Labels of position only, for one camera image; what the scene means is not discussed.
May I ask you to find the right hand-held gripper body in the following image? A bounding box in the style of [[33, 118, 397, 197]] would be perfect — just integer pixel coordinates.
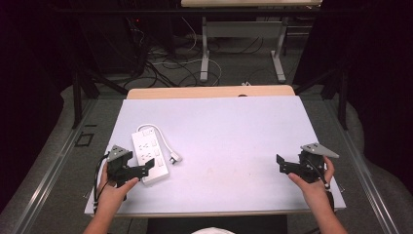
[[297, 142, 341, 184]]

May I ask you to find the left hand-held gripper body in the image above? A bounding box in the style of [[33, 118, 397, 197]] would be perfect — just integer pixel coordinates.
[[105, 144, 141, 188]]

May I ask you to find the white power strip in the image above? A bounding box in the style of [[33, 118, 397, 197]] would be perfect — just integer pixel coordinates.
[[131, 127, 170, 186], [136, 123, 183, 166]]

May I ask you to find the person's right hand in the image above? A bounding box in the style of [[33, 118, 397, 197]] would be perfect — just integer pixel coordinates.
[[287, 156, 336, 210]]

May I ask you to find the person's left hand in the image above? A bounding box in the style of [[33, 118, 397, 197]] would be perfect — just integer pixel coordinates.
[[95, 161, 140, 213]]

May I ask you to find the white table mat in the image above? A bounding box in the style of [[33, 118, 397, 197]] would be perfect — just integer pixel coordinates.
[[84, 95, 347, 216]]

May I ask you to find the black metal stand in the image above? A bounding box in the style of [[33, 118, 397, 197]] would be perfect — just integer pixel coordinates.
[[71, 62, 130, 130], [293, 66, 349, 132]]

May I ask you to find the person's dark clothing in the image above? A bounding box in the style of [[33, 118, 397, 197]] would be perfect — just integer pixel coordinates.
[[146, 214, 288, 234]]

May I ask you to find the person's white clothing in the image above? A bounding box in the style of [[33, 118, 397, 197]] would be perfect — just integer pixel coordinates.
[[190, 226, 237, 234]]

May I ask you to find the wooden table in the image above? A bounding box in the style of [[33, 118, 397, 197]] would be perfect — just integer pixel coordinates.
[[126, 84, 296, 100]]

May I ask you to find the dark curtain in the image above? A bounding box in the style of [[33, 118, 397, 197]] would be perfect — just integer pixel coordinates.
[[293, 0, 413, 196], [0, 0, 79, 214]]

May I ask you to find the black equipment case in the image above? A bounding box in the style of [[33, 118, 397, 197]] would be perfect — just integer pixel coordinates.
[[76, 11, 149, 76]]

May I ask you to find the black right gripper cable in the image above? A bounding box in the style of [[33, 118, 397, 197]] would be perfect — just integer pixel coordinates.
[[306, 161, 336, 211]]

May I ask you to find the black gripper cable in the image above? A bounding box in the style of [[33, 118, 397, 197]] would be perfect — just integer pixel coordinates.
[[306, 161, 336, 211], [93, 153, 111, 215]]

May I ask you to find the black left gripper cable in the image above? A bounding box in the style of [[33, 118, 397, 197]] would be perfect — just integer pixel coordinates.
[[93, 153, 111, 215]]

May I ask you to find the black floor socket frame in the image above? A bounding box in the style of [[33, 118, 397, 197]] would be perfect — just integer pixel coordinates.
[[74, 132, 95, 148]]

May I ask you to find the aluminium floor rail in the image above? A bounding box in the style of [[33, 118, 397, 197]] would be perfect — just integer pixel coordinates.
[[11, 98, 98, 234], [322, 98, 402, 234]]

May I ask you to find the black floor cable bundle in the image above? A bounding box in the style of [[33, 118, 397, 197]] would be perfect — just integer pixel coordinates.
[[125, 18, 264, 89]]

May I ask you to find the white floor cable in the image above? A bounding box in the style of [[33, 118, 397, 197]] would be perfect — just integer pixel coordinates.
[[151, 17, 223, 86]]

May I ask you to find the white metal desk frame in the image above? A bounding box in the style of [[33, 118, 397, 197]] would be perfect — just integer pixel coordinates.
[[199, 16, 289, 84]]

